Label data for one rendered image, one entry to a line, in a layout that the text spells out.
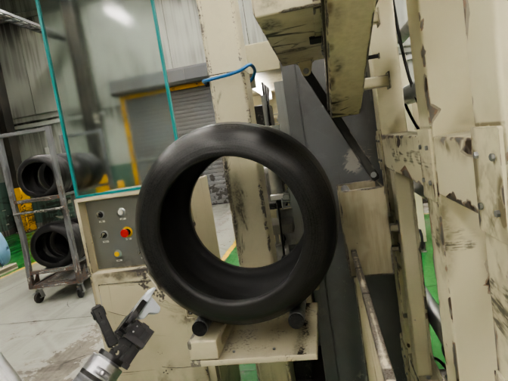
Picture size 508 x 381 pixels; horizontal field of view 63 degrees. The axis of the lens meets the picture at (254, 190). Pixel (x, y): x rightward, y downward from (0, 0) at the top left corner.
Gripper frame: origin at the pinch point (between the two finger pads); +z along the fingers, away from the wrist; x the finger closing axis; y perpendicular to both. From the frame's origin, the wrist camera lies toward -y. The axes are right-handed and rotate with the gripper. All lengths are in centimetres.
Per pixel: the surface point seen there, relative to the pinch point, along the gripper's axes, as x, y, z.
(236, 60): 8, -23, 77
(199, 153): 24.0, -12.6, 30.8
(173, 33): -732, -261, 667
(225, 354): -2.6, 29.3, -1.7
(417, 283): 14, 70, 50
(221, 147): 27.7, -9.2, 34.2
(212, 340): 0.2, 23.0, -1.2
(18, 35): -950, -590, 507
